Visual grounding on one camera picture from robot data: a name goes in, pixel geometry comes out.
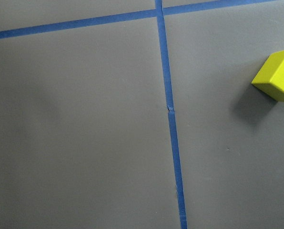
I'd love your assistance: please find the yellow wooden block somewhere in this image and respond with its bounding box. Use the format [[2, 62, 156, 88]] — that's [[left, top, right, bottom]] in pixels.
[[251, 50, 284, 102]]

